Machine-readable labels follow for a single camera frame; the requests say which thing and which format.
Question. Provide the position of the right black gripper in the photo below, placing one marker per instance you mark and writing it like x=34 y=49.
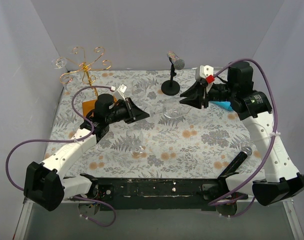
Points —
x=204 y=94

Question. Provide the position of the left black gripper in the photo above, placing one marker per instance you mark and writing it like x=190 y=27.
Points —
x=129 y=110

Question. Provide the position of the floral tablecloth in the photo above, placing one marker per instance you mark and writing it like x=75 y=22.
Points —
x=199 y=144

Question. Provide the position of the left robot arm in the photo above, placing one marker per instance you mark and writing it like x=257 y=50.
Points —
x=45 y=182

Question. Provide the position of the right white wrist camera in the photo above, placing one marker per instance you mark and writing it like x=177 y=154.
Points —
x=205 y=75

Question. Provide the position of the gold wire wine glass rack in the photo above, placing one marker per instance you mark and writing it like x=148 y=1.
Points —
x=86 y=67

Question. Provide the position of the glitter microphone on stand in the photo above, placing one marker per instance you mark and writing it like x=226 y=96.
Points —
x=177 y=62

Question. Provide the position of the blue cylinder toy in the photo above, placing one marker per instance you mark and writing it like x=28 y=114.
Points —
x=223 y=104

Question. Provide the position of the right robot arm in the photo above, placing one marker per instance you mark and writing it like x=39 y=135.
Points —
x=276 y=178

